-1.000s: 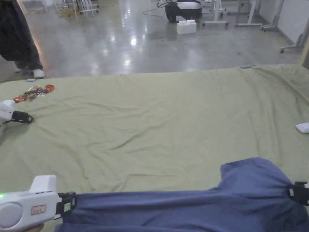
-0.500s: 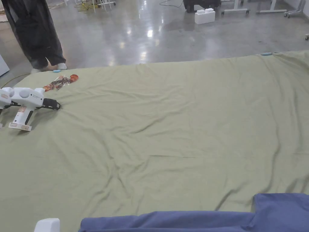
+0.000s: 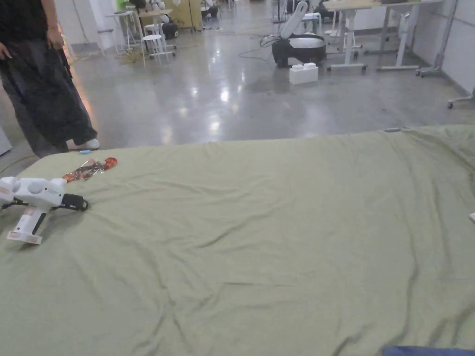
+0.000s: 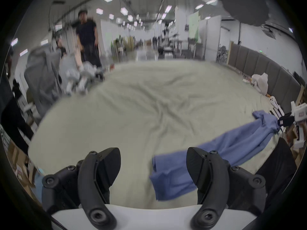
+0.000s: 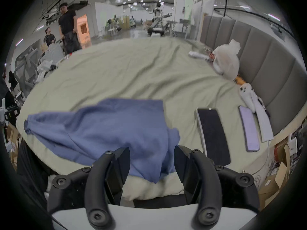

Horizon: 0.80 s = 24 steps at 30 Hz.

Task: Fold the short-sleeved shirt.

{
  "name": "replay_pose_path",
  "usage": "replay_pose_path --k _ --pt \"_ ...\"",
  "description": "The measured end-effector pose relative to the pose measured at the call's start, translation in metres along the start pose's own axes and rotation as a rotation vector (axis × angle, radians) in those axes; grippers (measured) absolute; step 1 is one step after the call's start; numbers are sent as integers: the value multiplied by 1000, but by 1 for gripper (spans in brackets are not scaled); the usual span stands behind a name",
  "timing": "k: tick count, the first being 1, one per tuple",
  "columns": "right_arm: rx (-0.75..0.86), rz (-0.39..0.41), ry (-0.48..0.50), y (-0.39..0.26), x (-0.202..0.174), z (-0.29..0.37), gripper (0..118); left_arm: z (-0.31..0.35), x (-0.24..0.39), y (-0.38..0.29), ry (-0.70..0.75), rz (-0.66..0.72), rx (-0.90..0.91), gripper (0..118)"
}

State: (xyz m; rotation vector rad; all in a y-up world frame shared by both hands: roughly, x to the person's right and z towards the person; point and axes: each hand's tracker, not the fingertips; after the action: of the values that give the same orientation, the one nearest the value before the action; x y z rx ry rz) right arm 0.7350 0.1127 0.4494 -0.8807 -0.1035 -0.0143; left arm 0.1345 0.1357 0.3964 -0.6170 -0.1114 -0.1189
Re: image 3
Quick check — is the white wheeled stand foot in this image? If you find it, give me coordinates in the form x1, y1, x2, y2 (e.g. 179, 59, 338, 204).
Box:
447, 93, 475, 109

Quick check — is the tall white stool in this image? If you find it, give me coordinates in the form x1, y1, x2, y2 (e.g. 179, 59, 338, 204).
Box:
105, 11, 139, 53

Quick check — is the grey floor cable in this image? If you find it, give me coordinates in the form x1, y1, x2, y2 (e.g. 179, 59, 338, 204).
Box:
237, 34, 282, 60

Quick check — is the red patterned plastic wrapper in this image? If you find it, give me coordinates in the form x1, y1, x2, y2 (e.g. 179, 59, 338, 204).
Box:
61, 157, 118, 184

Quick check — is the grey-framed desk on wheels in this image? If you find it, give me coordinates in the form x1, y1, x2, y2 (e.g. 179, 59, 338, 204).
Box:
376, 0, 458, 78

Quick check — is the white block-shaped box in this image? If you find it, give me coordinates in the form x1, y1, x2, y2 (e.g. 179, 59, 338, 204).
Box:
289, 64, 320, 86

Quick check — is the dark blue garment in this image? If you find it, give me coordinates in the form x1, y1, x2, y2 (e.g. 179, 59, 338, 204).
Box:
382, 345, 475, 356

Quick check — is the wooden table with white legs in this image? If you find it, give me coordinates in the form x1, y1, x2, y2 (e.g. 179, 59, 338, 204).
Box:
324, 0, 387, 73

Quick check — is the wooden table with black legs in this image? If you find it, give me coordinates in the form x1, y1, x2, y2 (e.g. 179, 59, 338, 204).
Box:
138, 9, 178, 59

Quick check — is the bed with pale green sheet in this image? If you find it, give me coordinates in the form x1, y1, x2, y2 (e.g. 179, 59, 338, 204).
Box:
0, 125, 475, 356

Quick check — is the spare white hand-held gripper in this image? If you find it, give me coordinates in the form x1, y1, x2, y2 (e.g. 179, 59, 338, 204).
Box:
0, 177, 90, 245

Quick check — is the robot with black round base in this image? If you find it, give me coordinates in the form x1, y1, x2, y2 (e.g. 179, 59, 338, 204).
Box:
271, 1, 327, 69

